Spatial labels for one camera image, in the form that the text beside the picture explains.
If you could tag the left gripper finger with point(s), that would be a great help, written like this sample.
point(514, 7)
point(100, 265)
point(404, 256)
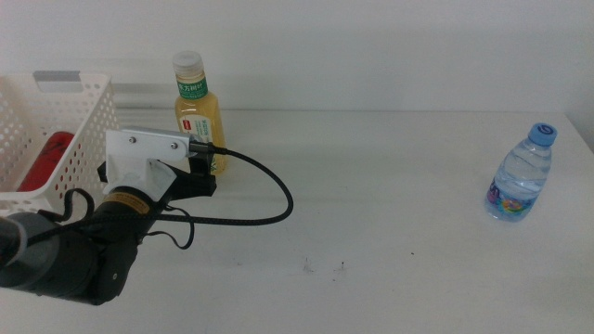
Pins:
point(202, 165)
point(102, 172)

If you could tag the yellow tea bottle green label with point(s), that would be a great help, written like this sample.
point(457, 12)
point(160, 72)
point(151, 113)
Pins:
point(199, 111)

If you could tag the red cola can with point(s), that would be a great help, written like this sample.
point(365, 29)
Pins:
point(46, 162)

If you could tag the small water bottle blue cap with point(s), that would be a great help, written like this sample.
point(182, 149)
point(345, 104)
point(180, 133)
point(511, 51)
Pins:
point(522, 176)

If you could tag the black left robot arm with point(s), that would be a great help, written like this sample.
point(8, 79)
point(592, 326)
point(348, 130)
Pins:
point(60, 269)

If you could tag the white perforated plastic basket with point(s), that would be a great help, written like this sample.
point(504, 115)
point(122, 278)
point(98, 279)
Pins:
point(28, 106)

